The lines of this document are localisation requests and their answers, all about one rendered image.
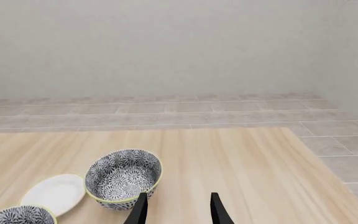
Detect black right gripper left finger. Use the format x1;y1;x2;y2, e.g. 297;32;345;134
124;192;149;224

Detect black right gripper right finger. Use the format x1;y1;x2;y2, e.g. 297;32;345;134
210;192;233;224

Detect black white patterned bowl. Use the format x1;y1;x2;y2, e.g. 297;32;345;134
83;149;163;210
0;205;58;224

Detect white plate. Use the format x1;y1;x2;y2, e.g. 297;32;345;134
20;173;87;218

